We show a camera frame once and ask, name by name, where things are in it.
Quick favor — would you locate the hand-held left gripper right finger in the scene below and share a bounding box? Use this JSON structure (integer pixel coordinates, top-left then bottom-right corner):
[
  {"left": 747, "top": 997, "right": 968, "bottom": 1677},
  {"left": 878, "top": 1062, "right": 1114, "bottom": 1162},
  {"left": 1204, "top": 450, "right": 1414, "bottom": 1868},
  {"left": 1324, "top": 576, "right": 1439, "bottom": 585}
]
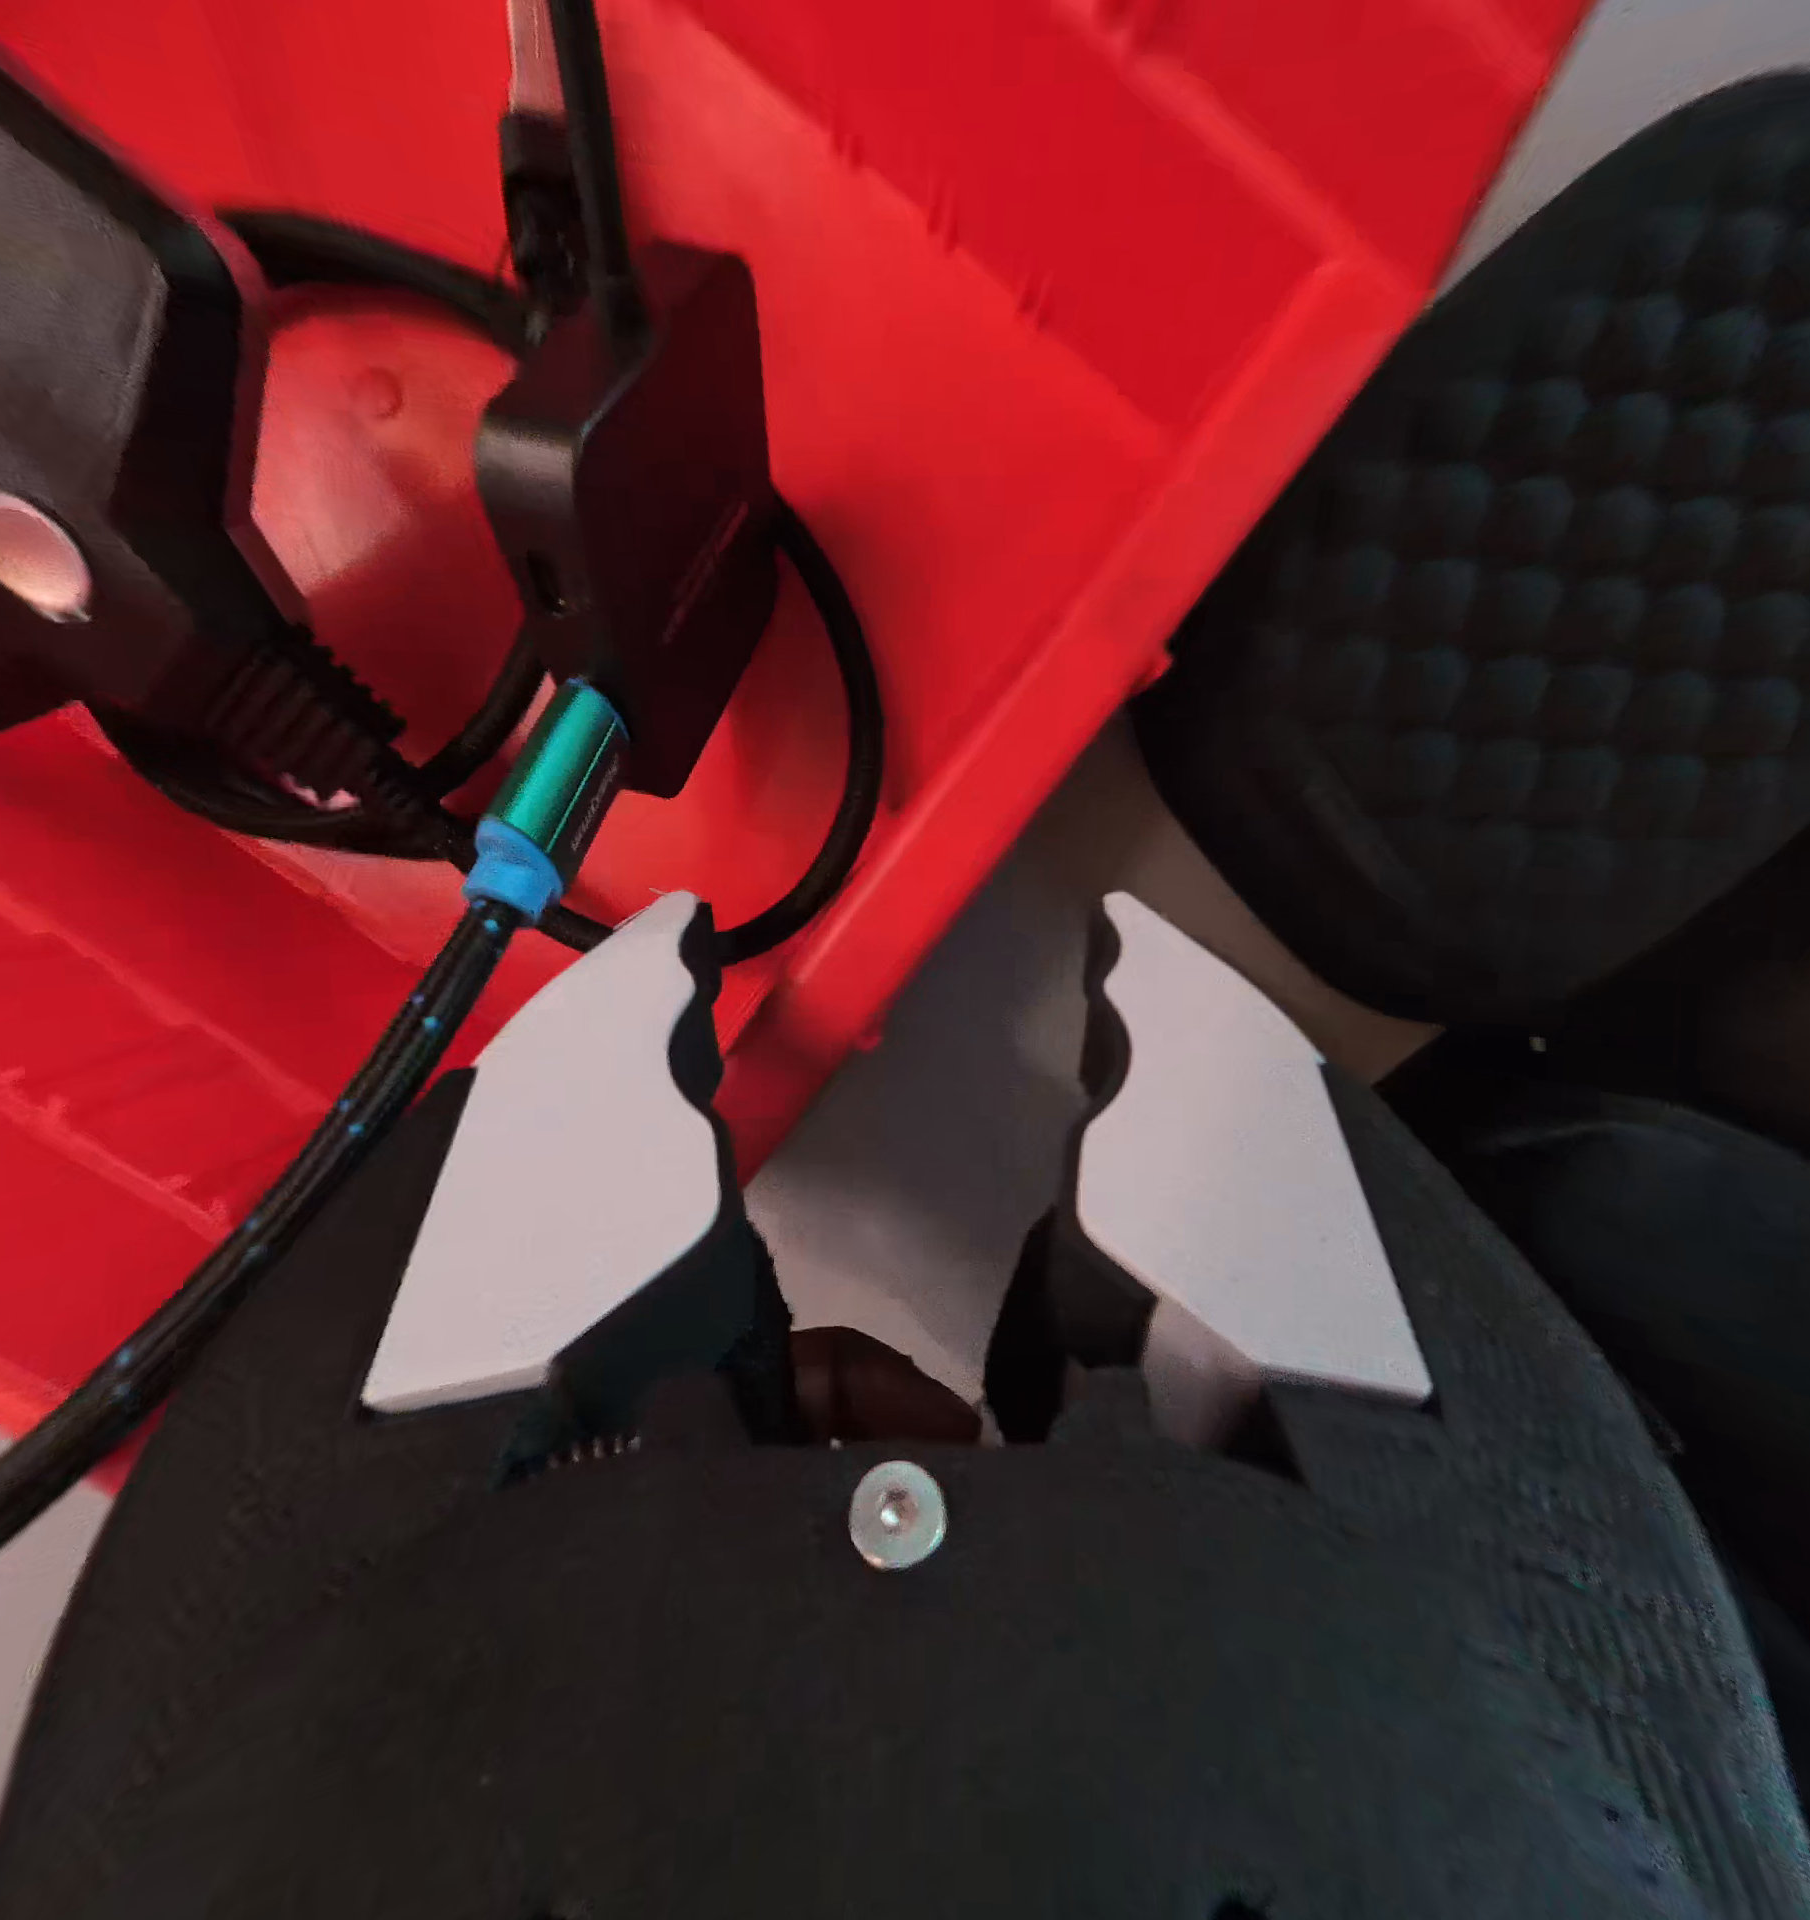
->
[{"left": 1071, "top": 889, "right": 1439, "bottom": 1449}]

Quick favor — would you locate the black split hub cable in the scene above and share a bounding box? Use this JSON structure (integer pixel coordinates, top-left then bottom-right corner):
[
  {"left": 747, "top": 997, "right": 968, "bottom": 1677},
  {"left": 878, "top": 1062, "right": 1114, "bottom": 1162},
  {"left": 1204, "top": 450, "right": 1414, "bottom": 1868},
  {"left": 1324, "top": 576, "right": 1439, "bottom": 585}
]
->
[{"left": 454, "top": 0, "right": 889, "bottom": 968}]

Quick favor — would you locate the black bumpy foam pad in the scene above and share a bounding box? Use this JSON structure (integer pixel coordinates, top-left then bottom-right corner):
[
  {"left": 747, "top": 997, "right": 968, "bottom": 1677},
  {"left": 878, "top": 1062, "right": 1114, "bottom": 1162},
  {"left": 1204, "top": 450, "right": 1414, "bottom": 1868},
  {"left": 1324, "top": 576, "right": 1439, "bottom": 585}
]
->
[{"left": 1138, "top": 66, "right": 1810, "bottom": 1028}]

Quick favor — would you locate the black braided HDMI cable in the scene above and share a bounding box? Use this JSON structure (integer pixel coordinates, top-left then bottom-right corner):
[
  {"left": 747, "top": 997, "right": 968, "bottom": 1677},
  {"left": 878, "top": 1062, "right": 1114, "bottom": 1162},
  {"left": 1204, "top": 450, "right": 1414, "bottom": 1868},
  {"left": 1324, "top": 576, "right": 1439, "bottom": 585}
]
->
[{"left": 0, "top": 676, "right": 634, "bottom": 1588}]

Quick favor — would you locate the wide black HDMI switch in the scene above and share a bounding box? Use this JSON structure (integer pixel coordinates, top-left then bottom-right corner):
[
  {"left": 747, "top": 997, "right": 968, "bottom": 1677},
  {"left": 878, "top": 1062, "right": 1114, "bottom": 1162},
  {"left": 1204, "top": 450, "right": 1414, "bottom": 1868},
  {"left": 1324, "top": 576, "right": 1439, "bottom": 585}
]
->
[{"left": 0, "top": 27, "right": 405, "bottom": 749}]

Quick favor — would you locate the square black HDMI hub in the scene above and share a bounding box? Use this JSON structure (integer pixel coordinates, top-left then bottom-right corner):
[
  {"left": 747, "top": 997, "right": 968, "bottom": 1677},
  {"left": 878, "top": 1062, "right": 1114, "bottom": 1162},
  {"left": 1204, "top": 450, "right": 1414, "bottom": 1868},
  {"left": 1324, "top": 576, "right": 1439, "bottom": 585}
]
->
[{"left": 474, "top": 245, "right": 781, "bottom": 800}]

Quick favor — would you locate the red plastic bin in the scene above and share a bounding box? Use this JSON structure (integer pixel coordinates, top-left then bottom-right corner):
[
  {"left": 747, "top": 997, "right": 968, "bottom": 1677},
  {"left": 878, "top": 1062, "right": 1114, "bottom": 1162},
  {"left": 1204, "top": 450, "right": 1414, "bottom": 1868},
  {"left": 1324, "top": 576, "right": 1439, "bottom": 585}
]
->
[{"left": 0, "top": 0, "right": 1599, "bottom": 1487}]

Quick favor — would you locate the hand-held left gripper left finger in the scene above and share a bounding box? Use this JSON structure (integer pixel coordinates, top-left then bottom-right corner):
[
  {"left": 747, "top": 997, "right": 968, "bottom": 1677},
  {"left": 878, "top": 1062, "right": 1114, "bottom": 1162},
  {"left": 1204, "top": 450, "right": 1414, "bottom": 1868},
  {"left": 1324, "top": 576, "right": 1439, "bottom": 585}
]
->
[{"left": 357, "top": 889, "right": 746, "bottom": 1419}]

